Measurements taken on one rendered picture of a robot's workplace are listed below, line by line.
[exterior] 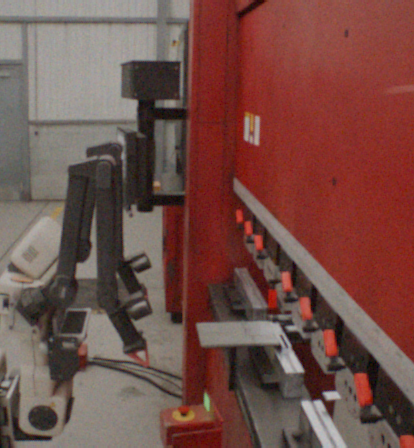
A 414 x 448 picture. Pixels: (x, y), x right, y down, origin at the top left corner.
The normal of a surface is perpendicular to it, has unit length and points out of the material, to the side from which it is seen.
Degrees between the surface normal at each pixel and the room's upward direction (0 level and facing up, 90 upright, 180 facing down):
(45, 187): 90
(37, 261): 90
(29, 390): 90
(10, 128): 90
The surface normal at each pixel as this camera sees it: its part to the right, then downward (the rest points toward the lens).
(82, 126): 0.09, 0.24
